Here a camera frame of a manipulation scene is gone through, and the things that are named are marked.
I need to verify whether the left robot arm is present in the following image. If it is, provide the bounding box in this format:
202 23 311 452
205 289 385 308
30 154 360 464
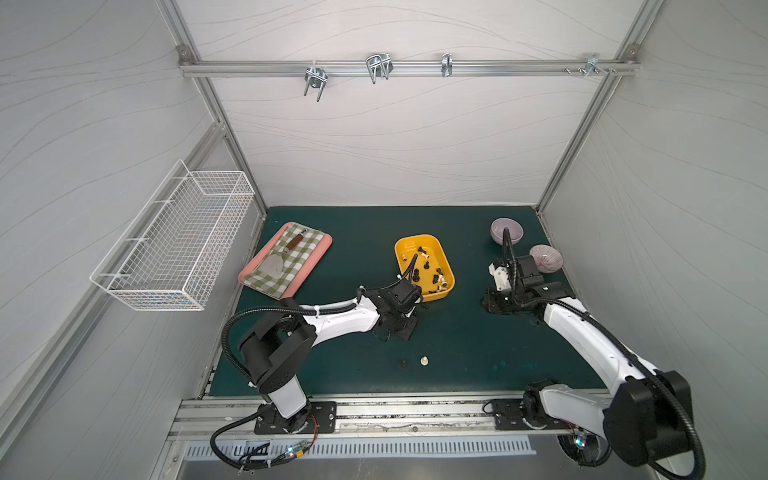
237 278 423 422

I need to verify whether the white wire basket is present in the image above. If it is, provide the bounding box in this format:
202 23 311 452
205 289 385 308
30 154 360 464
90 160 255 312

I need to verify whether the metal hook clamp left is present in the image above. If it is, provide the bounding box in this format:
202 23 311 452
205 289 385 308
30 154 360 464
303 64 328 102

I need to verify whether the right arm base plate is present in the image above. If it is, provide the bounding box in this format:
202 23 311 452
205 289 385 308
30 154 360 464
482 397 572 431

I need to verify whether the purple ribbed bowl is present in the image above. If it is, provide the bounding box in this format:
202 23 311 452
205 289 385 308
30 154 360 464
529 244 564 274

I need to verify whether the black conduit cable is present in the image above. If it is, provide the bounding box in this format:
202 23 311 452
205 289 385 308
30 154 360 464
521 296 707 480
220 302 358 385

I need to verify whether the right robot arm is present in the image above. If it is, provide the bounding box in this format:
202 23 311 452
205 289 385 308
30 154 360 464
481 256 706 479

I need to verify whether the metal spatula wooden handle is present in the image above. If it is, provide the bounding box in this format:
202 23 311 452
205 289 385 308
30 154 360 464
257 228 307 278

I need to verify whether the right black conduit cable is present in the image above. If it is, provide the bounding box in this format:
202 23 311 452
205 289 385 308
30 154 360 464
521 296 707 480

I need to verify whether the metal hook clamp middle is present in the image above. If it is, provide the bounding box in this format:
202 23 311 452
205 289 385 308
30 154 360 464
365 53 393 84

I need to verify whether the metal ring clamp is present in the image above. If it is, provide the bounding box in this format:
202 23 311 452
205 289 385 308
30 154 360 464
441 53 453 78

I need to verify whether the yellow plastic storage box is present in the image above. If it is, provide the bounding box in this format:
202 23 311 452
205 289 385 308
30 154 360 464
394 234 456 303

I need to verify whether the metal bracket right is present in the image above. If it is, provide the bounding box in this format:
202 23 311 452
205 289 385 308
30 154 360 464
563 54 618 78

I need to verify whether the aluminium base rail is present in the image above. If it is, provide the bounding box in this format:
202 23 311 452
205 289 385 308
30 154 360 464
167 385 612 441

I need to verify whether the pink tray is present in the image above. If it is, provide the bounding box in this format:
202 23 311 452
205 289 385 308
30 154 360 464
237 221 334 302

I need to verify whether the green checkered cloth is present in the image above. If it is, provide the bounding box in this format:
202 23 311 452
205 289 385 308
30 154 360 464
244 223 326 299

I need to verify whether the metal hook clamp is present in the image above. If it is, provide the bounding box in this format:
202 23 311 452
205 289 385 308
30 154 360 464
303 64 328 102
365 53 393 84

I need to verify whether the white vent strip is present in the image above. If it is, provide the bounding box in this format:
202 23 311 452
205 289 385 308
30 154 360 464
220 435 537 460

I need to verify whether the left black conduit cable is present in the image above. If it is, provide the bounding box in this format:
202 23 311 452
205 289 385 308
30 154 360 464
220 302 358 385

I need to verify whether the aluminium crossbar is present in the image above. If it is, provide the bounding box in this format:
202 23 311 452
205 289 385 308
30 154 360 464
180 57 641 78

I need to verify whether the purple bowl upright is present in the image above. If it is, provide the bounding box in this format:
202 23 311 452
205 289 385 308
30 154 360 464
490 217 524 245

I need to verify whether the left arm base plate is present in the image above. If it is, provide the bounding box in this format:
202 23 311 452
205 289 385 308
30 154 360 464
254 401 338 435

